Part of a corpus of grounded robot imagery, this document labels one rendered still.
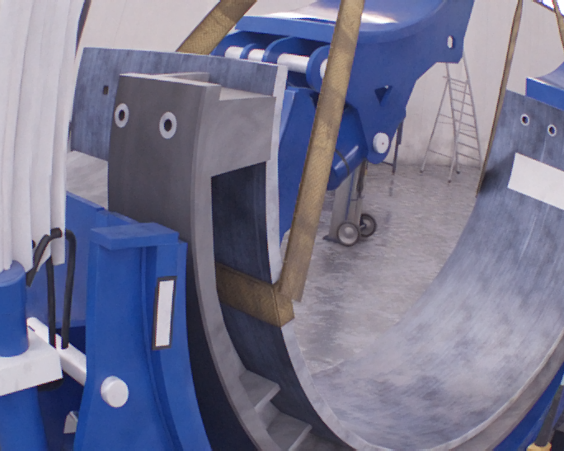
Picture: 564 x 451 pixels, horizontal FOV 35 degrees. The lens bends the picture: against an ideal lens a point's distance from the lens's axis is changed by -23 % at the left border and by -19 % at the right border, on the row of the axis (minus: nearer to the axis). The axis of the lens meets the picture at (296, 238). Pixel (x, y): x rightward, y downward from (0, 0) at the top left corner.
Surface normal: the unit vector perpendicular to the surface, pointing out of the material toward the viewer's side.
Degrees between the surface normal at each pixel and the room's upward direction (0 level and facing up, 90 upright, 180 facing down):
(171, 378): 90
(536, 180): 75
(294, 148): 90
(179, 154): 98
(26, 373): 90
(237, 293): 115
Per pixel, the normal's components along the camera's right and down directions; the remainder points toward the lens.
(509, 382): -0.14, -0.85
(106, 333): 0.75, 0.26
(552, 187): -0.60, -0.19
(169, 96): -0.67, 0.11
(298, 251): 0.89, 0.11
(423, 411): 0.10, -0.95
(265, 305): -0.66, 0.47
